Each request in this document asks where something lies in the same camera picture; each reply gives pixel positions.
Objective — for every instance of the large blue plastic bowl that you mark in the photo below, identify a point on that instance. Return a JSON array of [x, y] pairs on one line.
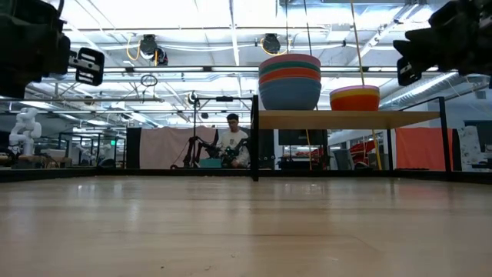
[[290, 96]]

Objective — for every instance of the black monitor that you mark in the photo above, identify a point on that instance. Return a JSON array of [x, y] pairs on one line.
[[303, 137]]

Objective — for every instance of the black aluminium table frame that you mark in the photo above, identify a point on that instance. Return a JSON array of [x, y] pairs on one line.
[[115, 173]]

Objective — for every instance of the orange curtain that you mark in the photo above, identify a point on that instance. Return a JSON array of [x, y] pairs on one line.
[[419, 148]]

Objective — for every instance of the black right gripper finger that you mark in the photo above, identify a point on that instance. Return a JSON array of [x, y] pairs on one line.
[[409, 71], [415, 44]]

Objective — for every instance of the small orange plastic bowl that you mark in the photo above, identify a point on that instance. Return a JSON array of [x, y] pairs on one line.
[[353, 104]]

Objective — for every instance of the overhead frame bar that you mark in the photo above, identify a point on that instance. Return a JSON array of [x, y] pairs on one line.
[[192, 69]]

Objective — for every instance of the grey ceiling pipe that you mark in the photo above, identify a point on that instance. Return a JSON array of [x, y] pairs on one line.
[[77, 99]]

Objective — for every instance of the black camera stand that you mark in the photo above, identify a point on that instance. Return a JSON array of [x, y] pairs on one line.
[[224, 98]]

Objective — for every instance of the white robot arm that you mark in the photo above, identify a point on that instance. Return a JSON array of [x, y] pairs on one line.
[[25, 131]]

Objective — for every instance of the yellow plastic bowl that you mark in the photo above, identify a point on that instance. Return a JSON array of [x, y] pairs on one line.
[[353, 93]]

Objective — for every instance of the small purple plastic bowl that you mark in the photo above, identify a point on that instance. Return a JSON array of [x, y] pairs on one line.
[[353, 88]]

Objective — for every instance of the black divider panel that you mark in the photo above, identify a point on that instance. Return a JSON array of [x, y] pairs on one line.
[[133, 148]]

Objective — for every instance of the large orange plastic bowl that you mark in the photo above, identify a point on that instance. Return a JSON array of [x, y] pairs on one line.
[[288, 74]]

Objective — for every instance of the large teal plastic bowl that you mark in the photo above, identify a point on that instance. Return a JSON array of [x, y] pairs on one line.
[[288, 65]]

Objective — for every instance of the teal plastic box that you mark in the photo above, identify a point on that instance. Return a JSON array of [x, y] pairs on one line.
[[210, 163]]

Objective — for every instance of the person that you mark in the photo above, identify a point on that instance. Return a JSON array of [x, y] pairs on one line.
[[234, 140]]

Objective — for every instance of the wooden shelf black metal legs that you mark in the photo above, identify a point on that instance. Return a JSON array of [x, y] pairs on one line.
[[346, 119]]

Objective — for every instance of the pink curtain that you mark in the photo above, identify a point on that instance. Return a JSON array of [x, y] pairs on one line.
[[161, 148]]

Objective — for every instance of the wooden workbench steel legs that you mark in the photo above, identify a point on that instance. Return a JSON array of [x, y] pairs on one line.
[[46, 158]]

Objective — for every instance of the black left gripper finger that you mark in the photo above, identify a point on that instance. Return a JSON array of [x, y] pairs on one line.
[[90, 65]]

